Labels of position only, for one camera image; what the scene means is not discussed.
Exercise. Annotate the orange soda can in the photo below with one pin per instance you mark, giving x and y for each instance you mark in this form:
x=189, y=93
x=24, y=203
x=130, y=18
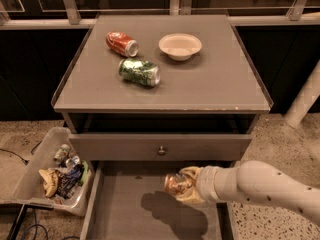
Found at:
x=175, y=183

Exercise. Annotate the clear plastic bin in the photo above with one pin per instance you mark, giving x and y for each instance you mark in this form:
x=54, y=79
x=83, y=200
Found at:
x=29, y=189

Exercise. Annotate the grey top drawer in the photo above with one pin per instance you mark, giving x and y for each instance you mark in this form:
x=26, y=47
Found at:
x=144, y=147

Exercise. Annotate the dark snack bag in bin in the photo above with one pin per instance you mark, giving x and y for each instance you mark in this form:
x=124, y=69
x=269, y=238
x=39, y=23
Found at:
x=68, y=180

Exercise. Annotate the grey open middle drawer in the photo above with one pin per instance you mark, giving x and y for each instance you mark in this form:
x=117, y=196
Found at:
x=128, y=202

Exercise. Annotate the red soda can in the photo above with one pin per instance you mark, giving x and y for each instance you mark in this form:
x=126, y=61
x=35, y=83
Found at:
x=122, y=44

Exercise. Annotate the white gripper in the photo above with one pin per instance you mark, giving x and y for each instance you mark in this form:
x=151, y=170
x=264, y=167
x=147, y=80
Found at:
x=206, y=184

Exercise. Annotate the grey drawer cabinet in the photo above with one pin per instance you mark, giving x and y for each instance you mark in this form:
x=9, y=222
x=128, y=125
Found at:
x=216, y=91

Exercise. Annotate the green soda can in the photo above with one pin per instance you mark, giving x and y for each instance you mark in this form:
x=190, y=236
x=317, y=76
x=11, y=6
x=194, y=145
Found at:
x=141, y=72

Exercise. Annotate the tan crumpled item in bin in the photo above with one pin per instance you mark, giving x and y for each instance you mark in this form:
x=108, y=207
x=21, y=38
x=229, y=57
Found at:
x=50, y=181

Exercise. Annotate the small can in bin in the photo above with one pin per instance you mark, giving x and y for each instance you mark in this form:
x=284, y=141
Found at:
x=61, y=154

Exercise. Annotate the white paper bowl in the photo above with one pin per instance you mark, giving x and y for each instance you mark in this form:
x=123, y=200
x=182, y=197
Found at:
x=179, y=46

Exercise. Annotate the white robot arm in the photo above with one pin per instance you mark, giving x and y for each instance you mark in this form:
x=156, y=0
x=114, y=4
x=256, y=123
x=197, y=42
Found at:
x=253, y=182

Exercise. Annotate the round metal drawer knob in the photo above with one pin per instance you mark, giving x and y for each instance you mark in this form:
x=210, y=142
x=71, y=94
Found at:
x=161, y=151

